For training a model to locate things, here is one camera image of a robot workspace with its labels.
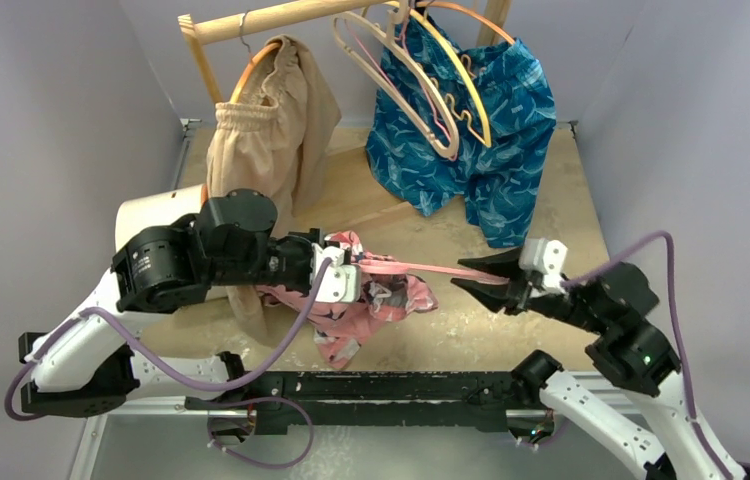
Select yellow wavy hanger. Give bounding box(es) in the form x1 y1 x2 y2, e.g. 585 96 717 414
388 0 493 150

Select blue shark print shorts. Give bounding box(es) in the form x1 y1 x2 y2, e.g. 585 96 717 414
366 39 556 248

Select beige drawstring shorts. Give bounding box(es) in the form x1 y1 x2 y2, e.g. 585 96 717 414
205 34 343 348

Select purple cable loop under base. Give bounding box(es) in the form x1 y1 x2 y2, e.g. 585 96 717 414
206 397 315 472

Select beige plastic hanger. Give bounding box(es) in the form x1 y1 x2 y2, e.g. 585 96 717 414
338 1 456 157

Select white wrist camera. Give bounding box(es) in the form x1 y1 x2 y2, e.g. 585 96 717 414
311 244 362 304
518 238 568 296

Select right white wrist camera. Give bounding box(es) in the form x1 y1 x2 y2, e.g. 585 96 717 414
518 238 568 296

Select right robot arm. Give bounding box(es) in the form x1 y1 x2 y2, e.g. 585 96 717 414
452 241 750 479

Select white cylinder with orange lid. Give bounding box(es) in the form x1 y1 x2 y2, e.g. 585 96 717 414
114 184 208 251

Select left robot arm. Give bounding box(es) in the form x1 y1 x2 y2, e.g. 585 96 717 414
4 189 362 421

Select orange hanger with blue shorts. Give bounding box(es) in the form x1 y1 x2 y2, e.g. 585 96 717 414
421 1 516 46

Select pink floral shorts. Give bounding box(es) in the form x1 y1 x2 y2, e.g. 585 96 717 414
257 231 439 369

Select pink plastic hanger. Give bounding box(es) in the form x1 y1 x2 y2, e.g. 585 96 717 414
357 258 509 285

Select wooden clothes rack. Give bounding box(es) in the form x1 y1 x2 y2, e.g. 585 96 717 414
177 0 513 234

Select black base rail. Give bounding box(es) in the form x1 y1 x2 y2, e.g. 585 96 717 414
90 368 621 437

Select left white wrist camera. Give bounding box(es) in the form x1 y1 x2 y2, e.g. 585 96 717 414
311 244 362 304

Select orange hanger with beige shorts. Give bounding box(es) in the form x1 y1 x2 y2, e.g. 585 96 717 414
229 40 282 103

